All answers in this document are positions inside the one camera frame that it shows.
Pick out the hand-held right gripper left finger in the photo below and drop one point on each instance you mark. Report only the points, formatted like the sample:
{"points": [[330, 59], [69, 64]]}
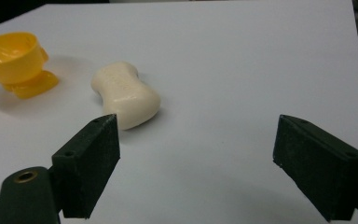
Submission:
{"points": [[85, 166]]}

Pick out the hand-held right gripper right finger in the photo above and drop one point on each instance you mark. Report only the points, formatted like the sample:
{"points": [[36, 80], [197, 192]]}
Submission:
{"points": [[320, 168]]}

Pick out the cream soap bar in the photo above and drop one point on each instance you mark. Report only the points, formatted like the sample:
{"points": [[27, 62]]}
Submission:
{"points": [[126, 93]]}

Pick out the yellow plastic soap dish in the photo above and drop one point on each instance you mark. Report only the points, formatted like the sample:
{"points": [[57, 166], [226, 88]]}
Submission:
{"points": [[12, 63]]}

